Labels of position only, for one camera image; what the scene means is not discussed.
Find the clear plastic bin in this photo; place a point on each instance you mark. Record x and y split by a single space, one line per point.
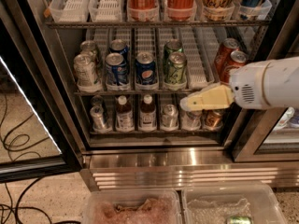
133 206
213 204

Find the rear blue Pepsi can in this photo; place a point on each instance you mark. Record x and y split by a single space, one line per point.
119 46

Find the left clear plastic bin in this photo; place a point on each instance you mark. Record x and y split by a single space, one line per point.
133 206

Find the white soda can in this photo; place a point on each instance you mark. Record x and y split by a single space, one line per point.
85 70
90 47

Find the stainless steel fridge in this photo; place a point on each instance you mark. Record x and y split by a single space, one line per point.
176 157

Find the green soda can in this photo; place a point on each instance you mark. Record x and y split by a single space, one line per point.
176 68
172 45

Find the front white soda can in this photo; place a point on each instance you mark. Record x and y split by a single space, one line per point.
85 70

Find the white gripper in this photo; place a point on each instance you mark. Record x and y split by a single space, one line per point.
247 85

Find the clear water bottle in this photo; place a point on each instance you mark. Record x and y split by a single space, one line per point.
191 120

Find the front red Coca-Cola can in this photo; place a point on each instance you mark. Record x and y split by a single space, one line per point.
235 60

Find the brown juice bottle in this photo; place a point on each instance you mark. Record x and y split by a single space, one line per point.
147 117
124 113

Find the green can in bin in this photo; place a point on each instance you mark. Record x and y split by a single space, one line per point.
239 220

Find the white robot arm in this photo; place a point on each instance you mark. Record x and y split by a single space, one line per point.
281 83

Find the rear red Coca-Cola can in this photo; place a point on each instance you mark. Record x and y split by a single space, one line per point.
226 47

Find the right brown juice bottle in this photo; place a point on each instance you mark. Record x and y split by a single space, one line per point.
147 117

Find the left brown juice bottle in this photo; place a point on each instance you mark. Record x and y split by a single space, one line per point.
124 113

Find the front copper can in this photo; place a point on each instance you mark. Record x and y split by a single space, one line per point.
213 118

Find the open glass fridge door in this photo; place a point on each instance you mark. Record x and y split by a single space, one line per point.
38 136

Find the red coca-cola can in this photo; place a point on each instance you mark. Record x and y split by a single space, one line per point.
226 47
235 60

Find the rear white soda can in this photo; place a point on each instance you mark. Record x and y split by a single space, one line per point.
90 47

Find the front light blue Pepsi can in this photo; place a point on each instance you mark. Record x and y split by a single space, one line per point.
117 69

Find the rear slim silver can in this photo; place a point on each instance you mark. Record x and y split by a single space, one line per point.
97 100

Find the front slim silver can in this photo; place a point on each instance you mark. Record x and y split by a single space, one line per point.
99 117

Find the slim silver can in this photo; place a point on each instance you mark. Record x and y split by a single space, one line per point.
97 100
99 117

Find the empty white shelf tray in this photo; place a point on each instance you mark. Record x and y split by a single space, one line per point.
69 10

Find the right clear plastic bin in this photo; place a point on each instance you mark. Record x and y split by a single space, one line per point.
213 204

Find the silver can bottom shelf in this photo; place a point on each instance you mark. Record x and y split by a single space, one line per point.
169 116

